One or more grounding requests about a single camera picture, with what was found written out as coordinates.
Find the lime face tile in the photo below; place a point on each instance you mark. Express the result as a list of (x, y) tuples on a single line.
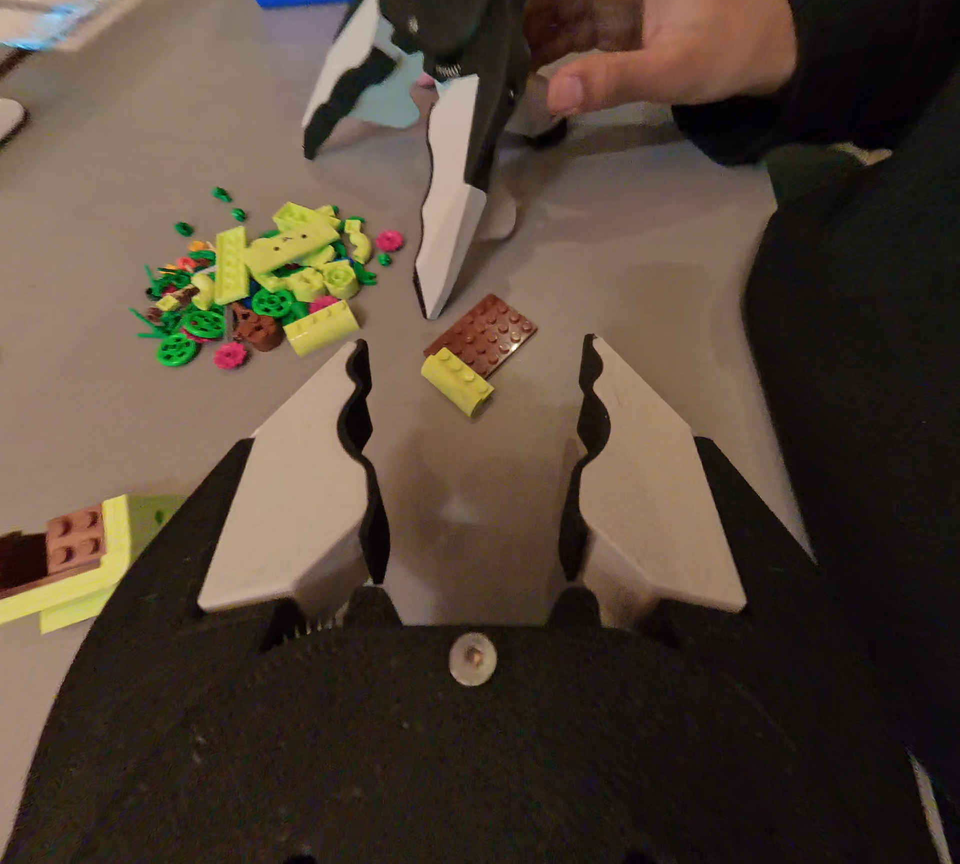
[(289, 249)]

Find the pile of small toy bricks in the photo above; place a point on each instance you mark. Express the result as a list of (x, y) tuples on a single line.
[(176, 350)]

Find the short lime toy plate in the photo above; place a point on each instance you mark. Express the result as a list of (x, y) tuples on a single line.
[(300, 213)]

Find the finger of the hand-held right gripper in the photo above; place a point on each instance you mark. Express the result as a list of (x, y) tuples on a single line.
[(345, 62), (450, 204)]

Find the lime brick box with brown bricks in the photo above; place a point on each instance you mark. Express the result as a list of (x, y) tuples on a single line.
[(124, 530)]

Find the person's right hand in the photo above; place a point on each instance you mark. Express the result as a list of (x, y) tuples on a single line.
[(690, 24)]

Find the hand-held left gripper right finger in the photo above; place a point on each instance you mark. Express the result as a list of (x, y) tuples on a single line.
[(660, 512)]

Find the long lime toy plate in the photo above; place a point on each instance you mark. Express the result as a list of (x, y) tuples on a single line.
[(231, 268)]

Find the lime curved brick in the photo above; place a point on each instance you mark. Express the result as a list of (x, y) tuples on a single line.
[(319, 332)]

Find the person's black clothing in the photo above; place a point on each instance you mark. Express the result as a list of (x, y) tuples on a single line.
[(862, 429)]

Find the lime bracket build with brown plate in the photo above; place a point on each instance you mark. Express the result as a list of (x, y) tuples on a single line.
[(487, 332)]

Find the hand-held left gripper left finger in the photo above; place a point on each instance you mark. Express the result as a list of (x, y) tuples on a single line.
[(292, 512)]

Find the white adjustable stand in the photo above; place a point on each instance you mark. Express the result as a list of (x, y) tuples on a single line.
[(7, 118)]

